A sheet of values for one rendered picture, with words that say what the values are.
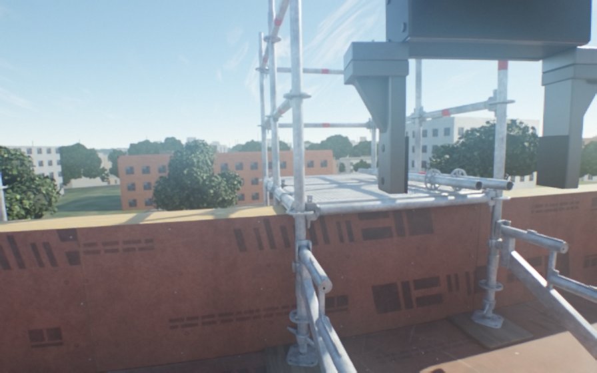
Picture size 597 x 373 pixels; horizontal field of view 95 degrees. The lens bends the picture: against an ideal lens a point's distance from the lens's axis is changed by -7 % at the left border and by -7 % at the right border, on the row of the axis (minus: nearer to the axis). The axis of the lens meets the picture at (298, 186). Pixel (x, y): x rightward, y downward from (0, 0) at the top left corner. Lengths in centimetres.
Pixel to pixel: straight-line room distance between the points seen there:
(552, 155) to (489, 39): 11
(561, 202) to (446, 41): 226
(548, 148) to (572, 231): 231
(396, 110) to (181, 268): 135
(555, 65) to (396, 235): 141
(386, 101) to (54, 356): 177
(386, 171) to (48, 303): 163
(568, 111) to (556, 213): 216
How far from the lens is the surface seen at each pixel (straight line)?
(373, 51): 21
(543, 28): 26
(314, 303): 123
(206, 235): 141
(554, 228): 245
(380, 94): 22
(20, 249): 168
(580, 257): 274
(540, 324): 223
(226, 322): 158
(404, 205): 148
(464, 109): 201
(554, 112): 30
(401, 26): 23
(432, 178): 176
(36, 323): 179
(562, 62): 30
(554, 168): 29
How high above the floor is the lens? 100
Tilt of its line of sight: 7 degrees down
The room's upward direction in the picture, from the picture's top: 1 degrees counter-clockwise
